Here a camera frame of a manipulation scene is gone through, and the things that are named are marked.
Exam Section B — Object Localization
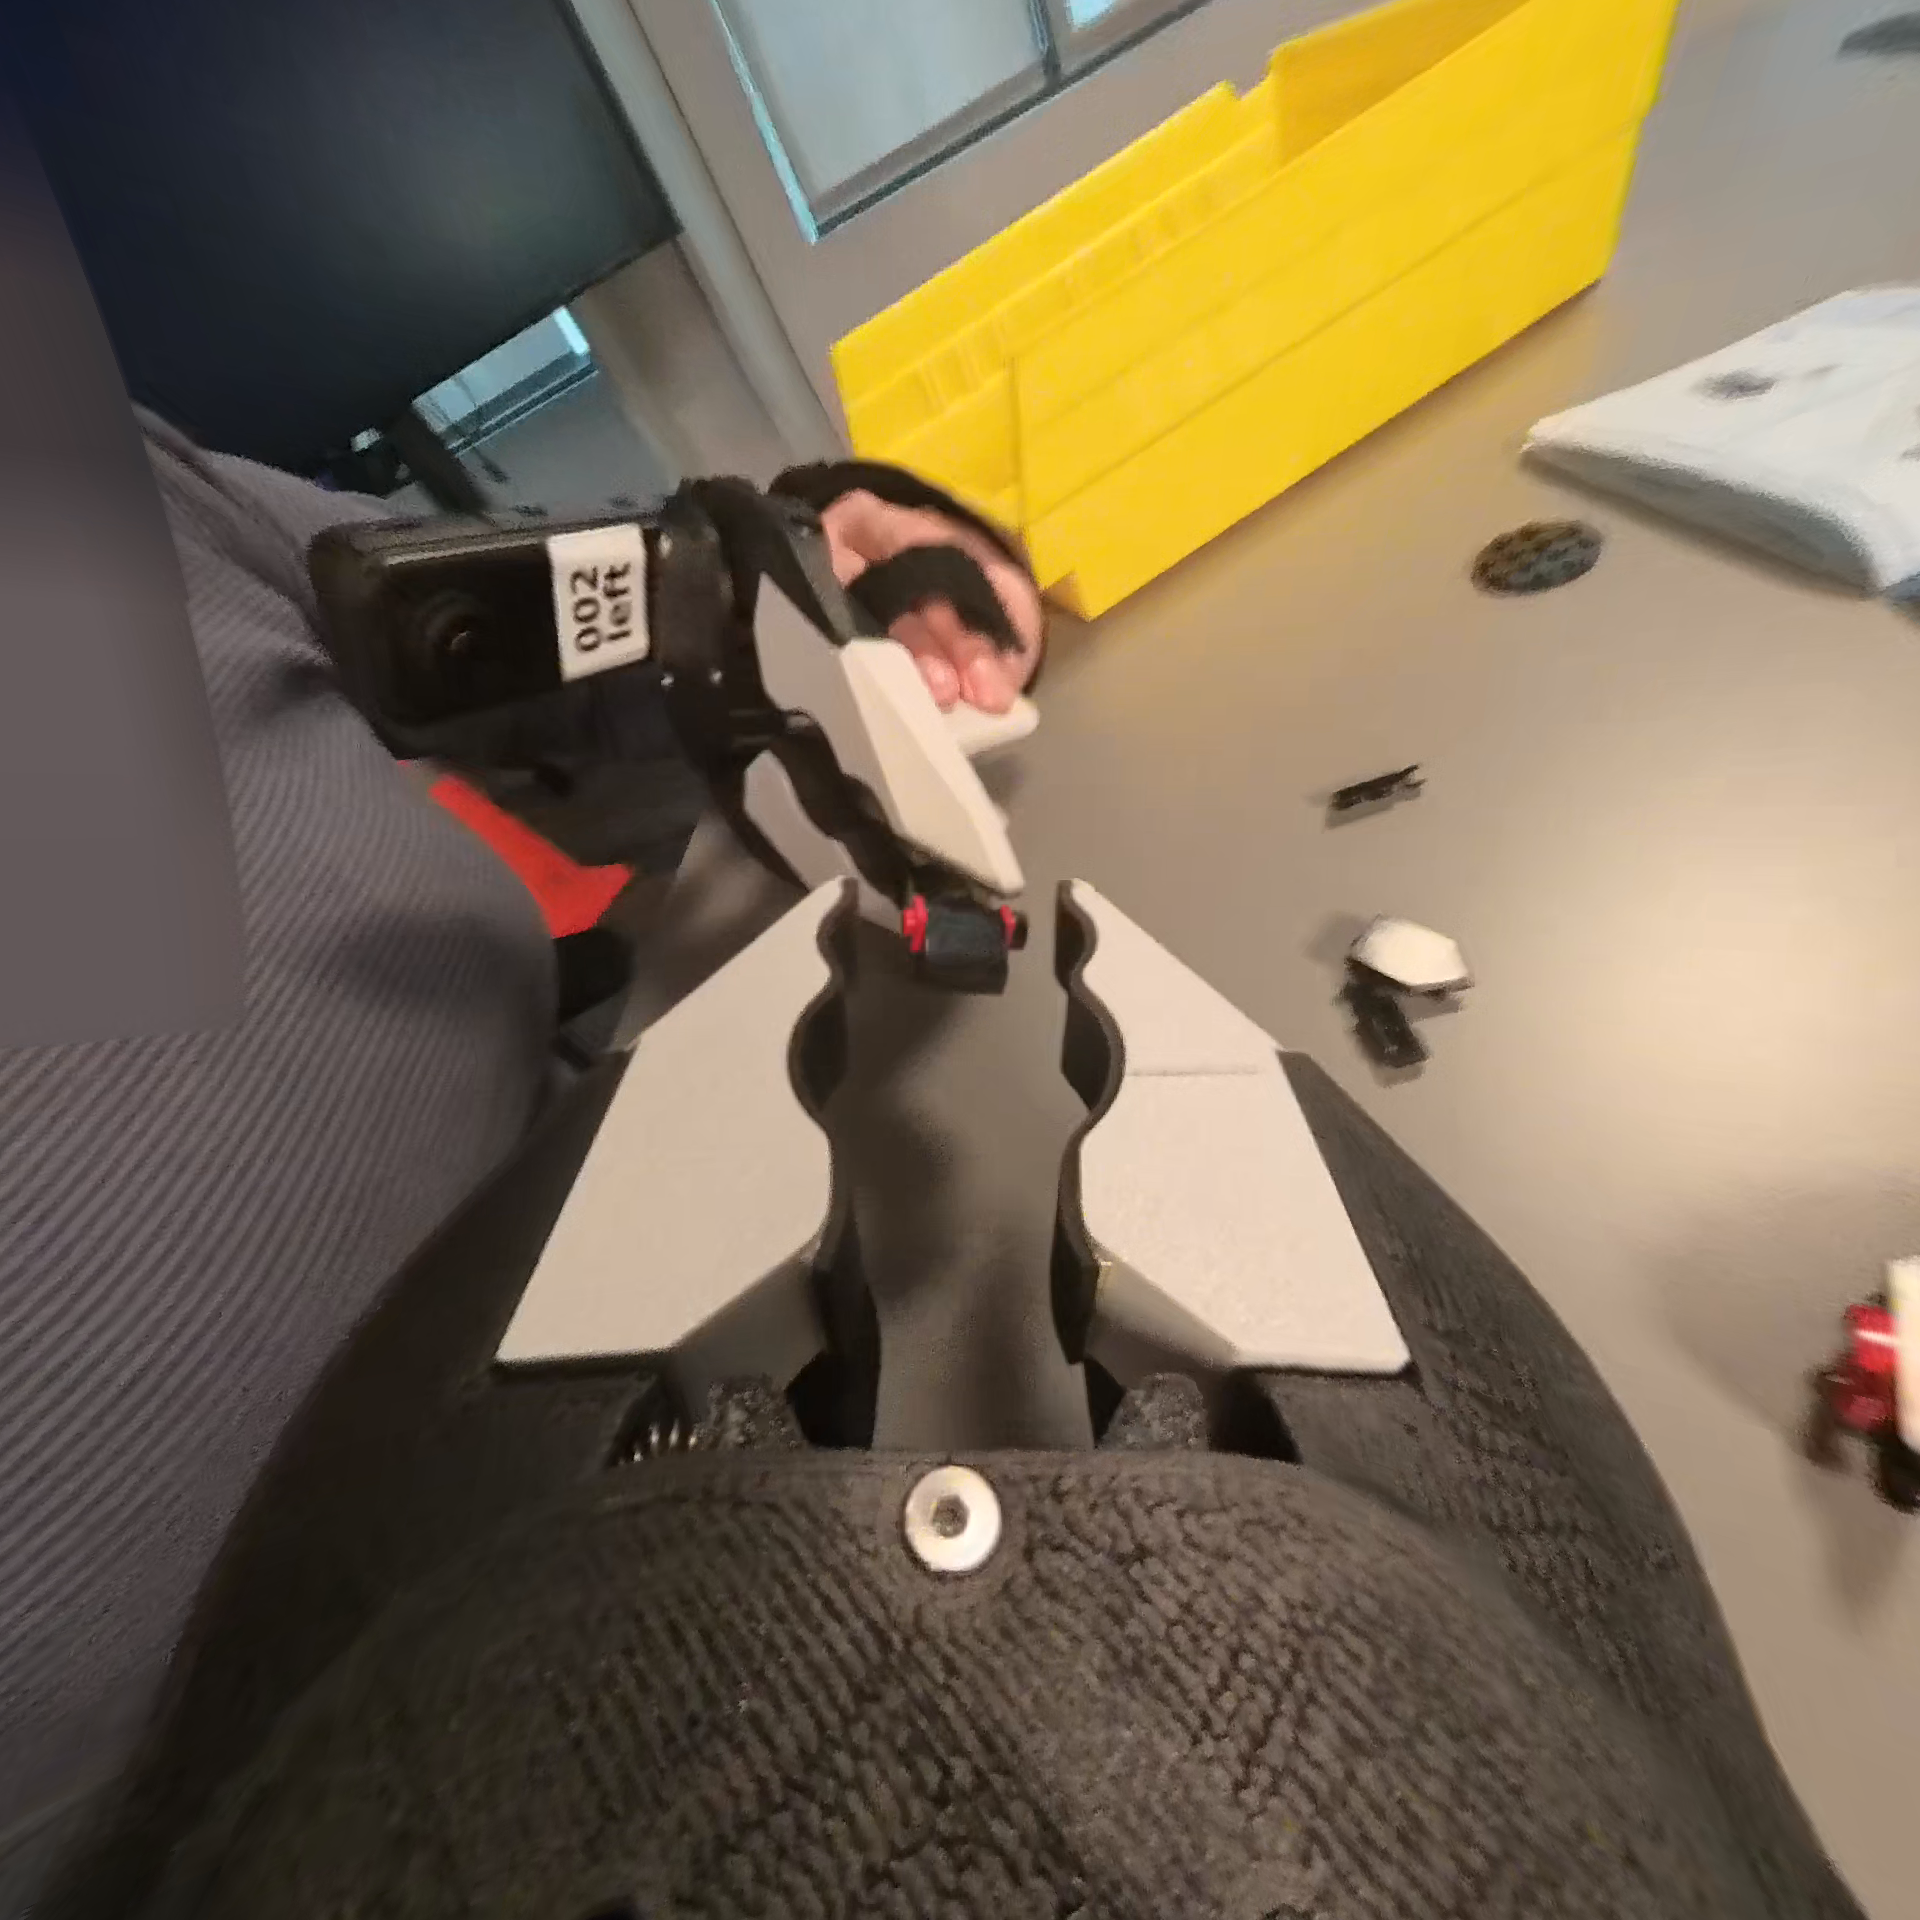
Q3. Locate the red cloth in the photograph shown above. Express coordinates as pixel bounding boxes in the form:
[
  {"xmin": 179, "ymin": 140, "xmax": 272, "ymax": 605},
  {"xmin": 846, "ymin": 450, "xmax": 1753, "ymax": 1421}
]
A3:
[{"xmin": 434, "ymin": 773, "xmax": 635, "ymax": 941}]

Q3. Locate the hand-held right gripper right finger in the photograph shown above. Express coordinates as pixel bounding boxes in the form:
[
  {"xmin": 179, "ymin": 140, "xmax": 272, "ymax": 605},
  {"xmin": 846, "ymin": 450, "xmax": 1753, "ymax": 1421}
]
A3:
[{"xmin": 1053, "ymin": 877, "xmax": 1416, "ymax": 1452}]

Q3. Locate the white slope brick piece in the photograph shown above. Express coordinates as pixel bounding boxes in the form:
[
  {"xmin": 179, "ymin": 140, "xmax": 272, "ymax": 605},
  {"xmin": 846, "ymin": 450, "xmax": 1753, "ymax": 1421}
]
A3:
[{"xmin": 1346, "ymin": 915, "xmax": 1477, "ymax": 997}]

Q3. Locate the yellow plastic bin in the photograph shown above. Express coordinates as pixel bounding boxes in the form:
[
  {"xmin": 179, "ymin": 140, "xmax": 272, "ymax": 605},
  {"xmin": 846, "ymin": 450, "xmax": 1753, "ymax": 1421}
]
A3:
[{"xmin": 830, "ymin": 0, "xmax": 1683, "ymax": 620}]

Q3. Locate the open pale blue instruction booklet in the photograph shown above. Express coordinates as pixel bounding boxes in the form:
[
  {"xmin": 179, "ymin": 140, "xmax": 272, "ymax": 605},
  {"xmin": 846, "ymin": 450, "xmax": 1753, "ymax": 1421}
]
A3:
[{"xmin": 1523, "ymin": 285, "xmax": 1920, "ymax": 602}]

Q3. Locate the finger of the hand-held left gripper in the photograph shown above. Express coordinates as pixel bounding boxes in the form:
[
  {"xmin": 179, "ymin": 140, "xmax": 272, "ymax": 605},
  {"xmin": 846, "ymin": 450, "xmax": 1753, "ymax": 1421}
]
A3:
[
  {"xmin": 749, "ymin": 570, "xmax": 1030, "ymax": 905},
  {"xmin": 731, "ymin": 710, "xmax": 932, "ymax": 915}
]

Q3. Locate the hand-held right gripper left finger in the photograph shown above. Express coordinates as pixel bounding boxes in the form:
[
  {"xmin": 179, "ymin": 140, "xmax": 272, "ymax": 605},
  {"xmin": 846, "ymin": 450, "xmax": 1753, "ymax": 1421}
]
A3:
[{"xmin": 496, "ymin": 877, "xmax": 876, "ymax": 1452}]

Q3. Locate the person's grey sweater torso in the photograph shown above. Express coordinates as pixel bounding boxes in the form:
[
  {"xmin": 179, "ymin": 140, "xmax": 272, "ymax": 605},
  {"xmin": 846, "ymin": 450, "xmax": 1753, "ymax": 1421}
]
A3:
[{"xmin": 0, "ymin": 405, "xmax": 570, "ymax": 1920}]

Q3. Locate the black monitor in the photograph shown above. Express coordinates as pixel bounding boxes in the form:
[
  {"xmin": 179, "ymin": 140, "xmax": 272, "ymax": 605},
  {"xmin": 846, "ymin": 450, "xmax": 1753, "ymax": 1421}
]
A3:
[{"xmin": 29, "ymin": 0, "xmax": 686, "ymax": 470}]

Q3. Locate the black brick with red pins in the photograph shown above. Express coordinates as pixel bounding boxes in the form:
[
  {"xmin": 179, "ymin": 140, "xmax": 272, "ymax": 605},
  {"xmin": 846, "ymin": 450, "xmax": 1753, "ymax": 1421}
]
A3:
[{"xmin": 901, "ymin": 884, "xmax": 1034, "ymax": 997}]

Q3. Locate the person's left hand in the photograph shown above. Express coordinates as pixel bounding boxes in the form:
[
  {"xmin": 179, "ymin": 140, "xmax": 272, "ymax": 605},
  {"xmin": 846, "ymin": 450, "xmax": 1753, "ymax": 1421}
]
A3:
[{"xmin": 816, "ymin": 469, "xmax": 1049, "ymax": 717}]

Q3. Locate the black hinge brick plate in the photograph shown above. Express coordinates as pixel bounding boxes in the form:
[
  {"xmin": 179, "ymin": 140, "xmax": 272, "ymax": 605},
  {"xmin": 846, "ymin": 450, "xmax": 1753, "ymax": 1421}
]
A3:
[{"xmin": 1339, "ymin": 966, "xmax": 1430, "ymax": 1071}]

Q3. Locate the glass window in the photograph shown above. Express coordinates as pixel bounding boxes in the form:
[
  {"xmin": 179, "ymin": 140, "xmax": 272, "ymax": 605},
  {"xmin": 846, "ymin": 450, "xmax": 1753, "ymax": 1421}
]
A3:
[{"xmin": 704, "ymin": 0, "xmax": 1221, "ymax": 243}]

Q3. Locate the black round brick plate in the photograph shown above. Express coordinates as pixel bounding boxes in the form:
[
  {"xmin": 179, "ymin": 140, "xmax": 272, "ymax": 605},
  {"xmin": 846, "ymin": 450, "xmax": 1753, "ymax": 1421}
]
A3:
[{"xmin": 1470, "ymin": 516, "xmax": 1604, "ymax": 596}]

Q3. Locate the black monitor stand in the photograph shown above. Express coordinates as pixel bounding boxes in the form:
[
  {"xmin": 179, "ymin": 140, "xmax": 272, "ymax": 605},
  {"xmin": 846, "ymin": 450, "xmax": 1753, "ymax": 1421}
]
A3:
[{"xmin": 374, "ymin": 407, "xmax": 505, "ymax": 514}]

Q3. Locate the red black yellow brick model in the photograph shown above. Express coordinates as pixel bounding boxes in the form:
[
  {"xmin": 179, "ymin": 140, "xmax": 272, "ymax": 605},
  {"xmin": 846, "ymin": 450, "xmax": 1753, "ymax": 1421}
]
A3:
[{"xmin": 1809, "ymin": 1257, "xmax": 1920, "ymax": 1509}]

